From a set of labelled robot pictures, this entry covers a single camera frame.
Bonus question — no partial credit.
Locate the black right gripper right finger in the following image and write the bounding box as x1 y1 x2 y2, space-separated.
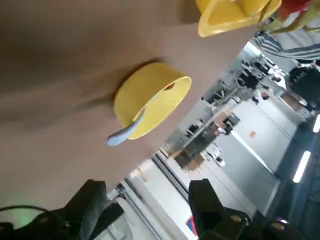
187 178 308 240

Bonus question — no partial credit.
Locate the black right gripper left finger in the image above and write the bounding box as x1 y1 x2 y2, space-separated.
0 178 126 240

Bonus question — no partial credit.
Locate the light blue plastic spoon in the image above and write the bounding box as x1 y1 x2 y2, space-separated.
106 94 161 147

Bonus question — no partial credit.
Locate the yellow bowl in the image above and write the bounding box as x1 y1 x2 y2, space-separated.
113 62 193 141

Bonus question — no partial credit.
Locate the blue red printed sign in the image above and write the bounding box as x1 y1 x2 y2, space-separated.
186 216 198 236

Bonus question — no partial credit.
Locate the ceiling light bar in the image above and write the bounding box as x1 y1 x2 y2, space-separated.
291 150 312 184

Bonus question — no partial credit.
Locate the person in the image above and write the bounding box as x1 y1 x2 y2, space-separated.
252 29 320 112

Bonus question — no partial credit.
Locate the yellow plastic tray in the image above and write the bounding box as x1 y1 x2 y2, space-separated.
195 0 283 39

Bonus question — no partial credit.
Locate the yellow banana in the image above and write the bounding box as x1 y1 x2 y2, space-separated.
237 0 271 17

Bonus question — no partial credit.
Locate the red dragon fruit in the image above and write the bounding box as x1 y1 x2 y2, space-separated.
259 0 320 35

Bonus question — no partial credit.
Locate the aluminium frame post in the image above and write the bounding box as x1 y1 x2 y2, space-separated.
149 152 191 199

